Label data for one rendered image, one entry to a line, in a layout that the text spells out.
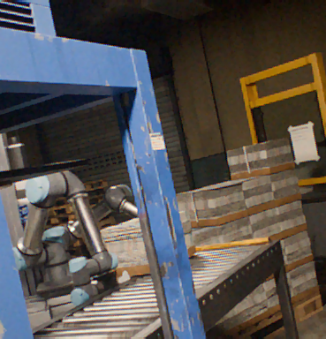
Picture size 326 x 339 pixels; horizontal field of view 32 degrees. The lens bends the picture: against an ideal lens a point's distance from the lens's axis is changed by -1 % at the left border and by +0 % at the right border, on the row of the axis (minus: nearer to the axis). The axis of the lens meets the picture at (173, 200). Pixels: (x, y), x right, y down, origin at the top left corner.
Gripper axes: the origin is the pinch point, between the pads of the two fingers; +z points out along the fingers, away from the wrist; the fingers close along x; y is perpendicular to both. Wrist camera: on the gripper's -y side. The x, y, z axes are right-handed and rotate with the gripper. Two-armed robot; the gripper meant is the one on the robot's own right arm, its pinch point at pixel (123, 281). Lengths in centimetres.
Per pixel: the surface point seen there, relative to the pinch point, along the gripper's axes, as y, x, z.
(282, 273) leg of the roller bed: -14, -62, 42
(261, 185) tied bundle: 22, -21, 154
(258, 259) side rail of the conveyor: 0, -62, 12
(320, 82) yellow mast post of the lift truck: 85, -63, 208
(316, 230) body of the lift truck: -27, -31, 236
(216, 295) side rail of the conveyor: -1, -62, -35
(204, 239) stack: 0, 1, 96
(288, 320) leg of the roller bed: -37, -60, 42
